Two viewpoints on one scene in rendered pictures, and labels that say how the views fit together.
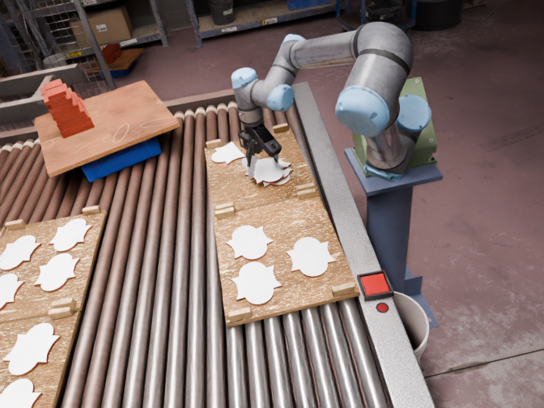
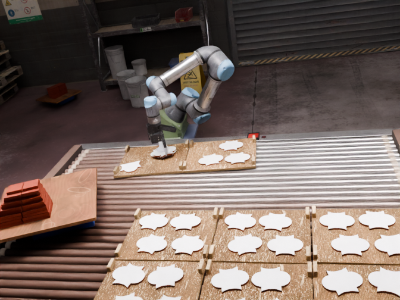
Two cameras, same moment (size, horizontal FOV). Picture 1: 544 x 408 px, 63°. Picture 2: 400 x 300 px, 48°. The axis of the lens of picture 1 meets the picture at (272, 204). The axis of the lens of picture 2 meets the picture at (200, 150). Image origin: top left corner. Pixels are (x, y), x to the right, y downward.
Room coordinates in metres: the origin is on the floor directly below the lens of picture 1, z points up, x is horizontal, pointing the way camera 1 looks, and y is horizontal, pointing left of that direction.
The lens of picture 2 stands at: (0.41, 2.30, 2.17)
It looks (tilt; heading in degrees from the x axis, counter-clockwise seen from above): 27 degrees down; 284
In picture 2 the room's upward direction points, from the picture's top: 9 degrees counter-clockwise
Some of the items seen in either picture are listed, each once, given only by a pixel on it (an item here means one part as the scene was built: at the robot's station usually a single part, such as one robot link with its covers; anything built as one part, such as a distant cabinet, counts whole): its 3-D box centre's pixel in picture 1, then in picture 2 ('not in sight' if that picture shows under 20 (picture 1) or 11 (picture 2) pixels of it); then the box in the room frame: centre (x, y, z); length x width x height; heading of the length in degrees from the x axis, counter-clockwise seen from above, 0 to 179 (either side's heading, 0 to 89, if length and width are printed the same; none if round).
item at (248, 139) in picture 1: (253, 133); (155, 131); (1.23, 0.01, 1.11); 0.09 x 0.08 x 0.12; 31
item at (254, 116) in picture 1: (249, 112); (154, 119); (1.23, 0.01, 1.19); 0.08 x 0.08 x 0.05
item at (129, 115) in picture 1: (103, 121); (46, 202); (1.66, 0.62, 1.03); 0.50 x 0.50 x 0.02; 21
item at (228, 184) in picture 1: (257, 169); (153, 159); (1.28, 0.03, 0.93); 0.41 x 0.35 x 0.02; 4
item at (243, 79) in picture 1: (247, 89); (152, 106); (1.23, 0.01, 1.27); 0.09 x 0.08 x 0.11; 45
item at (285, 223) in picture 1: (278, 252); (221, 155); (0.86, 0.01, 0.93); 0.41 x 0.35 x 0.02; 3
